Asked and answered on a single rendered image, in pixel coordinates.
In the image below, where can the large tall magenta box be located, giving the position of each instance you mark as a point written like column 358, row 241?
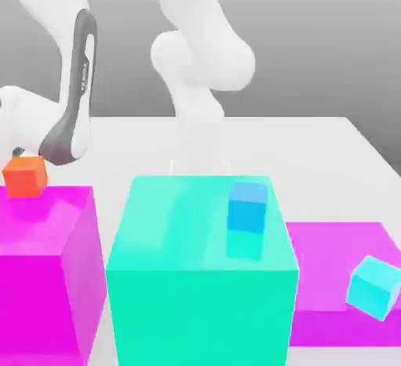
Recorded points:
column 34, row 294

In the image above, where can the small orange cube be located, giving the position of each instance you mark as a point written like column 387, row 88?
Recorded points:
column 23, row 179

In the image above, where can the large flat magenta box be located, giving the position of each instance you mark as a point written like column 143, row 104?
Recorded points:
column 322, row 262

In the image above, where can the small blue cube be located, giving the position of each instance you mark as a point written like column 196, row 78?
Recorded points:
column 246, row 215

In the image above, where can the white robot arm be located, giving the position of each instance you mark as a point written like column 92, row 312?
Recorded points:
column 203, row 58

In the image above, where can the small cyan cube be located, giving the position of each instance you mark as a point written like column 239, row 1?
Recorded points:
column 371, row 290

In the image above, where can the large teal box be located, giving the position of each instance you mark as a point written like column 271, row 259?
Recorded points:
column 194, row 309

